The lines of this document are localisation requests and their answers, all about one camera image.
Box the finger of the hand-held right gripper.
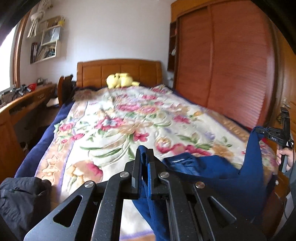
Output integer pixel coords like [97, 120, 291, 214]
[256, 127, 282, 135]

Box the blue blazer jacket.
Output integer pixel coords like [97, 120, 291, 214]
[132, 126, 278, 241]

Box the yellow plush toy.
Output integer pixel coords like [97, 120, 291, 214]
[106, 72, 141, 89]

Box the person's right forearm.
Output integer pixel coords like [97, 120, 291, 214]
[284, 162, 296, 210]

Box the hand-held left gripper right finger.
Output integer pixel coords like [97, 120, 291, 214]
[147, 149, 267, 241]

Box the white wall shelf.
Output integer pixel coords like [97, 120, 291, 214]
[30, 16, 66, 65]

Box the window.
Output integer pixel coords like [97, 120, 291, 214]
[0, 14, 26, 93]

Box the wooden chair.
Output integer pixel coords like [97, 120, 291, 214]
[57, 75, 75, 107]

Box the person's right hand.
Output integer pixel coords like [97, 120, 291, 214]
[277, 149, 294, 170]

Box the wooden desk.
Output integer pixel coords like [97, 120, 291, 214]
[0, 83, 57, 178]

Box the tied white curtain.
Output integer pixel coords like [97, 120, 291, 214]
[26, 0, 53, 39]

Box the black jacket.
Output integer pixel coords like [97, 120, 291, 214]
[0, 177, 53, 241]

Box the floral blanket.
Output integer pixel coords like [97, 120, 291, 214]
[35, 85, 278, 237]

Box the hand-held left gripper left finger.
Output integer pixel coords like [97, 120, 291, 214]
[23, 146, 142, 241]

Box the wooden slatted wardrobe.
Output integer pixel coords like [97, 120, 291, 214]
[167, 0, 278, 130]

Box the wooden bed headboard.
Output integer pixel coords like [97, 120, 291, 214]
[76, 59, 163, 89]

